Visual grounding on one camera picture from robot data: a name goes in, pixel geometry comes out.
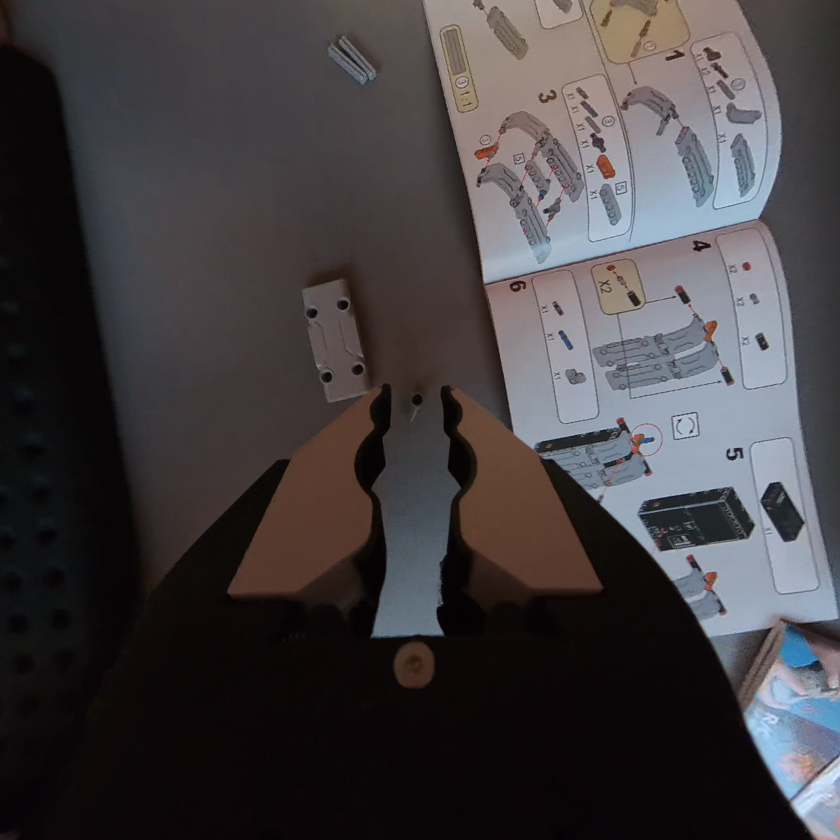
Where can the grey desk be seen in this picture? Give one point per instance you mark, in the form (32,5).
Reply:
(229,197)

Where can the small blue booklet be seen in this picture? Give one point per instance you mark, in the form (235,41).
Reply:
(794,722)

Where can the grey flat plate piece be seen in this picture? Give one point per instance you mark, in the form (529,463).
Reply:
(334,341)

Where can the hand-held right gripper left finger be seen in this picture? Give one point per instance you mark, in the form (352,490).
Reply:
(308,525)

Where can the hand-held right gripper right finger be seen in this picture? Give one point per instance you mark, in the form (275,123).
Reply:
(518,525)

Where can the open instruction booklet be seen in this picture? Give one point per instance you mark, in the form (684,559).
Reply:
(656,328)

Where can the black perforated board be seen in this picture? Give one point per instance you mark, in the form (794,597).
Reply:
(52,459)

